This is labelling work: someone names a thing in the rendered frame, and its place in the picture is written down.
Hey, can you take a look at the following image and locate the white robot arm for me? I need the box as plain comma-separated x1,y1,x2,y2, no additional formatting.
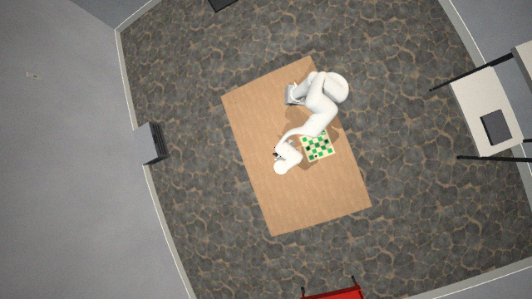
273,71,349,174

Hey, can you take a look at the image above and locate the green and cream chessboard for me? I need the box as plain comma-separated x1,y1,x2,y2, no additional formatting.
300,128,335,163

